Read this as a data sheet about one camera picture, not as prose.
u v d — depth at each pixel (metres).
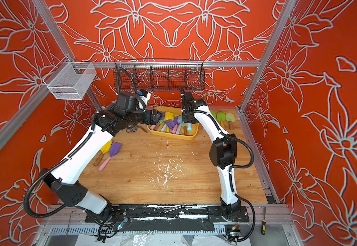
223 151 0.54
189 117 0.79
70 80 0.92
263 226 0.70
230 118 1.11
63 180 0.40
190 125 0.85
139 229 0.70
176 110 1.15
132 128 0.58
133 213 0.75
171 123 1.07
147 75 1.00
